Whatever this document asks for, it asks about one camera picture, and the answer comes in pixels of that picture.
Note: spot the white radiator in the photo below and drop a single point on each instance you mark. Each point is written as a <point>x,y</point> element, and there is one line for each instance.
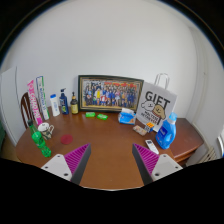
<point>209,156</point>

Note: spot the framed group photo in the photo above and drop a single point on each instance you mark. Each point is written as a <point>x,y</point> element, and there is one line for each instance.
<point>108,93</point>

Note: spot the small rubik cube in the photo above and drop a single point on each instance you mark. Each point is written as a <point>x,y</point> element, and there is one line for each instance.
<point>149,127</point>

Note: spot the amber pump bottle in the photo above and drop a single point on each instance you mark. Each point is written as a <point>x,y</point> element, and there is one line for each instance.
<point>74,104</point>

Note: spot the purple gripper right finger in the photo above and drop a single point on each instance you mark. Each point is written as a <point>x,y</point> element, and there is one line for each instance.
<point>152,166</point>

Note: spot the white green shuttlecock tube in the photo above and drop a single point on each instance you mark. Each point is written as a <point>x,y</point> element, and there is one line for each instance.
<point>41,97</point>

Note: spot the green plastic bottle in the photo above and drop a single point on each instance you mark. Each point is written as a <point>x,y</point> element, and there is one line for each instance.
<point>38,139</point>

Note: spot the white lotion bottle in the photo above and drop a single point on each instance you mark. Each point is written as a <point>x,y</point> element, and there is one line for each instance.
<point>54,105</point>

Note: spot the red round coaster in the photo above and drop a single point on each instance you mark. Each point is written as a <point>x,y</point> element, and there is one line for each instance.
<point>66,139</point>

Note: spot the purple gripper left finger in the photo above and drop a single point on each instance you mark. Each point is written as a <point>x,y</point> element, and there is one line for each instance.
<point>70,166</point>

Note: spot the dark blue pump bottle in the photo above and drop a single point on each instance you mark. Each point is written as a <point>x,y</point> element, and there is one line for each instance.
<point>63,102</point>

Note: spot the small snack packet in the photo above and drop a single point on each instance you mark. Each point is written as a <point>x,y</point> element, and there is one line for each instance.
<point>139,130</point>

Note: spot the white gift paper bag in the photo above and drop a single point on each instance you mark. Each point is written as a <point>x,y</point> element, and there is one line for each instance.
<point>156,102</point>

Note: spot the blue detergent bottle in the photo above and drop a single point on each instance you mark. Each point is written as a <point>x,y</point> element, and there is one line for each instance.
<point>167,132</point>

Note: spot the green soap box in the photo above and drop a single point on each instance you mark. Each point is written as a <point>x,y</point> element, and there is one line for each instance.
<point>90,114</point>
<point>102,116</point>

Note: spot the green soap box left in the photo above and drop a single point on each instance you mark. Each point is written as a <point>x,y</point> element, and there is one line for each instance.
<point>90,114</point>

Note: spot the green soap box right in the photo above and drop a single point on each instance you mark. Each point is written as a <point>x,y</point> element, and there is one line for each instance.
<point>102,116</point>

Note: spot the white remote control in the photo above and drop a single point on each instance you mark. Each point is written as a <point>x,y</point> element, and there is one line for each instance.
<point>151,146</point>

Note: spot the blue tissue pack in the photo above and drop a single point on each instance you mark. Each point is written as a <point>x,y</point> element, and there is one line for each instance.
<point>127,116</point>

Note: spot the pink shuttlecock tube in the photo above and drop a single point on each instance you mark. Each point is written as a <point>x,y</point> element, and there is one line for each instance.
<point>33,102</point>

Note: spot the wooden chair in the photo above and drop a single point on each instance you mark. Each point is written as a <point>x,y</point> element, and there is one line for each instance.
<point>25,108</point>

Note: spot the patterned ceramic mug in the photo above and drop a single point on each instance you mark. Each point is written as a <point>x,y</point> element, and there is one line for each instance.
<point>46,130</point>

